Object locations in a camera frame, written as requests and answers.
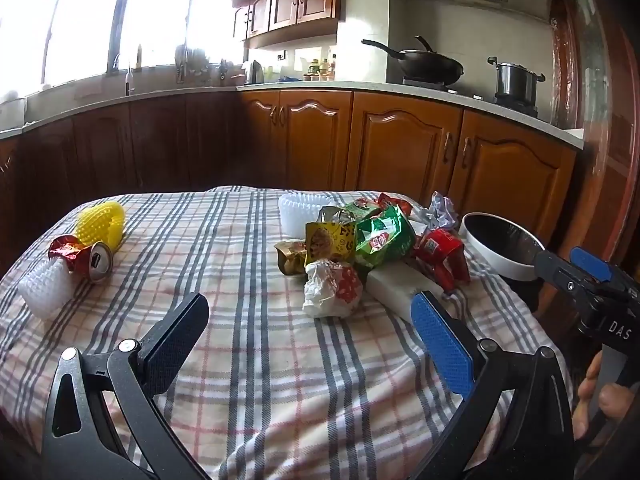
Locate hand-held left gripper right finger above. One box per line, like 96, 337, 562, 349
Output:
410, 290, 576, 480

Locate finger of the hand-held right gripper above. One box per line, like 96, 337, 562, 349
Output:
532, 249, 601, 295
570, 246, 637, 287

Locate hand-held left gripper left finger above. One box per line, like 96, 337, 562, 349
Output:
41, 292, 211, 480

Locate white round trash bin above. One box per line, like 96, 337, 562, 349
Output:
457, 211, 548, 281

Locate paper carton box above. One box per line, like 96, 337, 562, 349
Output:
365, 265, 448, 323

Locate green snack packet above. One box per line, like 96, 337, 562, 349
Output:
345, 199, 417, 267

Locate white food wrapper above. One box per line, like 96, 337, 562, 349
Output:
302, 258, 365, 318

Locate paper ball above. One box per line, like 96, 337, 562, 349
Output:
417, 191, 460, 231

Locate person's right hand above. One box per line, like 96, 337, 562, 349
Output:
572, 350, 640, 443

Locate red snack packet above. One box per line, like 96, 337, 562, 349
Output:
412, 228, 472, 293

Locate plaid tablecloth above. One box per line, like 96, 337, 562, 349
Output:
0, 186, 551, 480

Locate red crushed can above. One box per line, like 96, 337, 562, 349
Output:
48, 235, 115, 283

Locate yellow foam fruit net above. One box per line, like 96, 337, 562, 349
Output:
76, 201, 126, 253

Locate white foam fruit net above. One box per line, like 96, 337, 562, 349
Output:
18, 260, 76, 320

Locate gold foil wrapper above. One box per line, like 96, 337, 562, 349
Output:
274, 240, 308, 276

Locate small red packet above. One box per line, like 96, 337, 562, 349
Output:
376, 192, 415, 217

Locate yellow snack packet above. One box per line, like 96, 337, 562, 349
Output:
305, 207, 358, 266

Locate black gas stove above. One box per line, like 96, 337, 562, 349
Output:
400, 77, 540, 118

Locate white ribbed plastic cup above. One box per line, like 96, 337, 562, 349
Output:
278, 191, 328, 237

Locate steel cooking pot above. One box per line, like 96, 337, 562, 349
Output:
487, 56, 546, 103

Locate wooden lower cabinets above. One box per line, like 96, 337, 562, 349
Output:
0, 87, 581, 261

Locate wooden cabinets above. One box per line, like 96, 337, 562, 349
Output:
225, 0, 343, 51
0, 87, 581, 261

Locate black wok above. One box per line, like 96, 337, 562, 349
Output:
361, 35, 465, 87

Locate dish rack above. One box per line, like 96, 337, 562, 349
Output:
174, 45, 236, 86

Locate row of condiment bottles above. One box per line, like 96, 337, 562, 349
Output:
301, 54, 337, 82

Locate kitchen window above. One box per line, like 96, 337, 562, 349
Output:
0, 0, 246, 98

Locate wooden upper cabinets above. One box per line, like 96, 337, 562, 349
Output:
225, 0, 343, 51

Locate wooden door frame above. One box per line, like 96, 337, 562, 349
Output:
550, 0, 640, 266

